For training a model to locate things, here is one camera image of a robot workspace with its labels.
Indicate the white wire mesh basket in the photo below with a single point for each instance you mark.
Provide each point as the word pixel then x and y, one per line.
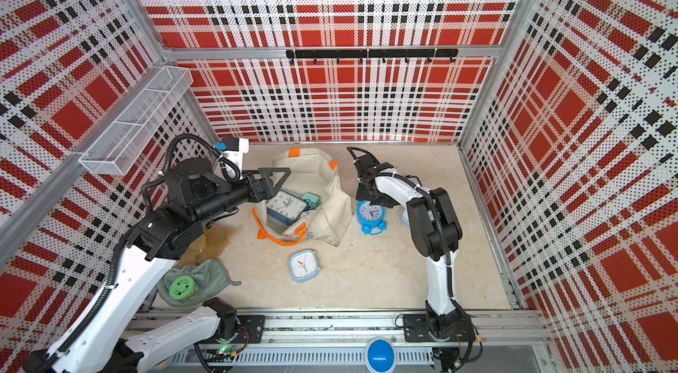
pixel 119 146

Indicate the black hook rail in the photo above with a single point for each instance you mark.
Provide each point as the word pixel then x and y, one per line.
pixel 371 53

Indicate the light blue square alarm clock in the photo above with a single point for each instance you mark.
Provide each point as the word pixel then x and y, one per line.
pixel 304 266

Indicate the blue round twin-bell alarm clock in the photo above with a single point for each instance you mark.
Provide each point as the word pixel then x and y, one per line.
pixel 371 218

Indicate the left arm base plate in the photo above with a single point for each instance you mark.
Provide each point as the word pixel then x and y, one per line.
pixel 240 330

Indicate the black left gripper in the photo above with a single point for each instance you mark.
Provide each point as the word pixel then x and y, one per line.
pixel 267 189

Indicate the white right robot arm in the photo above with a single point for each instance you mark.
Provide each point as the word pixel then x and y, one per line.
pixel 435 232

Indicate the beige canvas bag orange handles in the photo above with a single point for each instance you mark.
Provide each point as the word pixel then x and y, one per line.
pixel 314 171

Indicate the blue round button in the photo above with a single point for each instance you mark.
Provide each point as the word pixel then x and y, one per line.
pixel 380 356

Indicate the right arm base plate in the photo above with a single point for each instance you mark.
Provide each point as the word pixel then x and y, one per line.
pixel 432 328

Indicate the teal small clock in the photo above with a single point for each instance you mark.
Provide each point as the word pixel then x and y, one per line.
pixel 312 201

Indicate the brown teddy bear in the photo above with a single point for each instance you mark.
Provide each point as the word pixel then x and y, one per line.
pixel 210 245

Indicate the dark blue square alarm clock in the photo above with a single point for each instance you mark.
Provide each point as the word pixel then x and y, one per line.
pixel 285 208

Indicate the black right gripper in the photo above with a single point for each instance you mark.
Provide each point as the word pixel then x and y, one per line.
pixel 362 195

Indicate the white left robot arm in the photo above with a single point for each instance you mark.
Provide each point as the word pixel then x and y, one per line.
pixel 141 258

